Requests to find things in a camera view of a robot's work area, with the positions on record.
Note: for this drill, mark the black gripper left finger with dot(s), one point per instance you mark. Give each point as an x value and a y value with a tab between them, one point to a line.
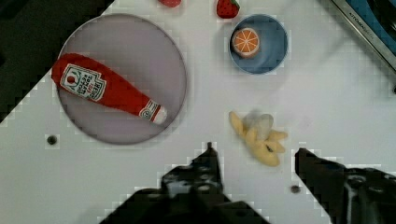
189	194

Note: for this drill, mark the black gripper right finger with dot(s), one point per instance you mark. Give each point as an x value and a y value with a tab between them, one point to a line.
348	195

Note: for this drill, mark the yellow plush peeled banana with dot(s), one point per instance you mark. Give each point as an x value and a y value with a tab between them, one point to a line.
260	138

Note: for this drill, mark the black toaster oven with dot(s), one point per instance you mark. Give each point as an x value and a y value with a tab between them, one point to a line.
374	21

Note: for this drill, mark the grey round plate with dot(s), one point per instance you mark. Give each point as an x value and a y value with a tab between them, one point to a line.
147	57

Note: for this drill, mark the orange slice toy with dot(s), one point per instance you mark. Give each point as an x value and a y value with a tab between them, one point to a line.
246	42

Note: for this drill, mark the red plush ketchup bottle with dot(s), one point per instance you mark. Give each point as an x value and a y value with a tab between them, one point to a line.
95	82

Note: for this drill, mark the blue bowl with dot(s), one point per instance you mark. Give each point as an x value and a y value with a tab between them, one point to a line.
274	45

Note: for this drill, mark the red strawberry toy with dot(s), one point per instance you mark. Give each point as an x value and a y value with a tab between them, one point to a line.
227	9

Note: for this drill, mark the pink-red strawberry toy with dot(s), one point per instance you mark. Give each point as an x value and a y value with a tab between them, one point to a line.
170	3

